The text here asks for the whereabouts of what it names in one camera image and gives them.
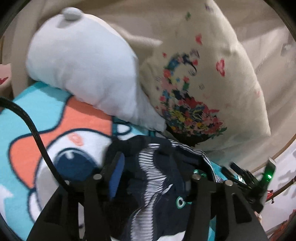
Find navy striped children's pants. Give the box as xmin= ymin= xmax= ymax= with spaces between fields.
xmin=105 ymin=135 xmax=223 ymax=240

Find cartoon fleece blanket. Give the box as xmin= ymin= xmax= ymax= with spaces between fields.
xmin=1 ymin=82 xmax=156 ymax=240

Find cream floral print pillow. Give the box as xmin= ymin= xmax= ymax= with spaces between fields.
xmin=113 ymin=0 xmax=271 ymax=152

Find white plush pillow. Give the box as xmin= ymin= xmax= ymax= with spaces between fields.
xmin=26 ymin=7 xmax=165 ymax=132

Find black cable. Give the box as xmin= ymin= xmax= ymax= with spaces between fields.
xmin=0 ymin=96 xmax=70 ymax=191

